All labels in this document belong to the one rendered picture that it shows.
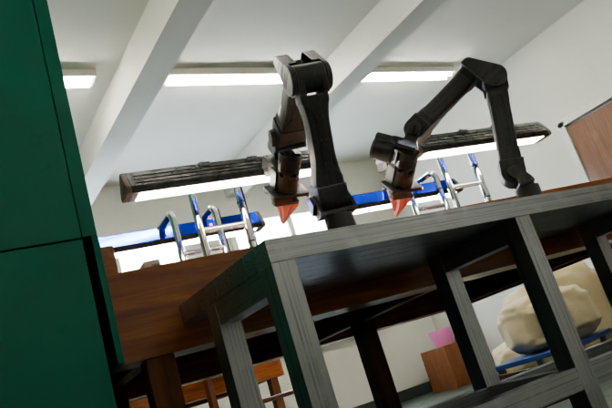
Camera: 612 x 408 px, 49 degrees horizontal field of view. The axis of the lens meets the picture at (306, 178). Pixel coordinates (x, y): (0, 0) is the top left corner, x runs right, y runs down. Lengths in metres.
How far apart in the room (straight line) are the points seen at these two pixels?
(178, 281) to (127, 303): 0.12
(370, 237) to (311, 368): 0.27
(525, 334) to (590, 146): 2.54
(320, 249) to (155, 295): 0.46
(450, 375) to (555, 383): 6.33
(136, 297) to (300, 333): 0.49
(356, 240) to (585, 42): 5.90
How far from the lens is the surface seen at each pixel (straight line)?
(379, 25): 5.39
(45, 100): 1.56
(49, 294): 1.40
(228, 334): 1.30
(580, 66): 6.98
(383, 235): 1.22
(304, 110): 1.42
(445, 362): 7.70
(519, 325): 4.89
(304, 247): 1.12
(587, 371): 1.47
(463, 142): 2.40
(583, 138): 6.92
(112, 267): 1.59
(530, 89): 7.32
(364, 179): 8.89
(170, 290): 1.48
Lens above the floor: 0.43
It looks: 17 degrees up
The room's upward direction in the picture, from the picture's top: 18 degrees counter-clockwise
